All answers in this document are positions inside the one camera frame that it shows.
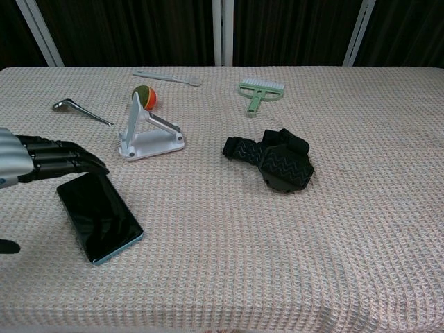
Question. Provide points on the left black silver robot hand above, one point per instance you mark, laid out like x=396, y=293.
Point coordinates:
x=14, y=156

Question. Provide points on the black smartphone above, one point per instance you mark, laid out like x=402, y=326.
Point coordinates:
x=100, y=222

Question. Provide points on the white folding phone stand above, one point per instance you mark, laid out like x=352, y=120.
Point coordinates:
x=152, y=145

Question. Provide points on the green hand brush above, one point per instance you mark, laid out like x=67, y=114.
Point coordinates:
x=258, y=93

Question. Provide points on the metal shoehorn tool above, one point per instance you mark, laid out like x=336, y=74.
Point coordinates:
x=64, y=104

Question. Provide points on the green orange ball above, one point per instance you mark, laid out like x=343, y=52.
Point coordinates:
x=148, y=95

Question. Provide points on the white plastic spoon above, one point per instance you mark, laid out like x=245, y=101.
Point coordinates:
x=163, y=77

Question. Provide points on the black curtain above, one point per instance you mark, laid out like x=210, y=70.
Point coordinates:
x=138, y=27

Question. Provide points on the pink waffle tablecloth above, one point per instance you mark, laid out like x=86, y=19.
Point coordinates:
x=243, y=243

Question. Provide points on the white slanted frame post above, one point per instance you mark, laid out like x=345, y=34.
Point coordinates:
x=43, y=38
x=357, y=34

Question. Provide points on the white upright frame post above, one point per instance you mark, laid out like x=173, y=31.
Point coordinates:
x=223, y=31

